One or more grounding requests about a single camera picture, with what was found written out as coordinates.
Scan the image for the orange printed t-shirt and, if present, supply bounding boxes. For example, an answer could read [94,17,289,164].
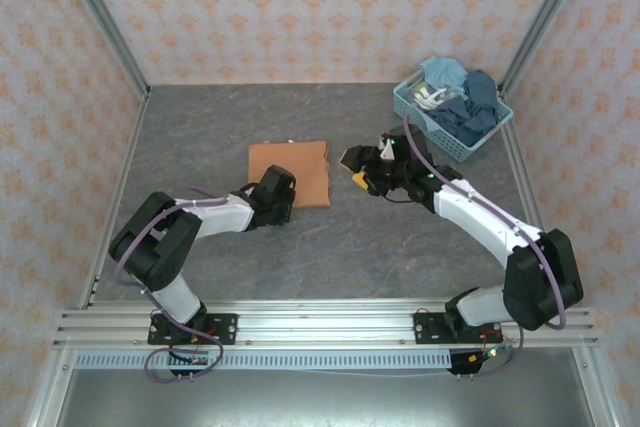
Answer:
[248,139,332,209]

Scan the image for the light blue plastic basket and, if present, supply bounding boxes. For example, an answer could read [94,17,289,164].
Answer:
[392,69,515,164]

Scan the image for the dark blue t-shirt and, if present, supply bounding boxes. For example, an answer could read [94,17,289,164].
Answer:
[429,98,497,146]

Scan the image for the white printed t-shirt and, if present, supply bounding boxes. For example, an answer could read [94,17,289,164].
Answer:
[412,80,454,111]

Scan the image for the light blue t-shirt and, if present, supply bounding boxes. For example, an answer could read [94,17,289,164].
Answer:
[417,55,469,91]

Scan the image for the slate blue t-shirt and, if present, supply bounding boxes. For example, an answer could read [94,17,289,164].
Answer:
[462,69,501,111]

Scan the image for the aluminium side rail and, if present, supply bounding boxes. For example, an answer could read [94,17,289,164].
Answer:
[78,89,151,309]
[499,89,571,309]

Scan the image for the aluminium cross rail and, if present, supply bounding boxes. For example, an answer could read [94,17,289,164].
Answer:
[52,299,600,348]

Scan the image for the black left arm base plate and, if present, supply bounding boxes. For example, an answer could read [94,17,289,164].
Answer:
[147,313,239,347]

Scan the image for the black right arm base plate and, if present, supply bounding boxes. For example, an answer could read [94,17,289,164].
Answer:
[413,311,501,347]

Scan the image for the slotted grey cable duct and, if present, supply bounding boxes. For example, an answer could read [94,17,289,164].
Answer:
[74,350,454,371]

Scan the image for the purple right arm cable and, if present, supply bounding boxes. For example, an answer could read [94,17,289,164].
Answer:
[402,114,569,379]

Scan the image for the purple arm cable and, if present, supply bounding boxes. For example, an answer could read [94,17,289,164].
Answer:
[402,114,569,379]
[113,184,225,384]

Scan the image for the aluminium frame post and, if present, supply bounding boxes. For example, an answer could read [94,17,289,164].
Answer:
[52,0,152,98]
[499,0,594,98]

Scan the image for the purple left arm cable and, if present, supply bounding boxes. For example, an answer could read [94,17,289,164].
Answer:
[113,184,225,384]

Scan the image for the aluminium frame leg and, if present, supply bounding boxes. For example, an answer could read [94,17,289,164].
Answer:
[572,346,626,427]
[27,346,76,427]

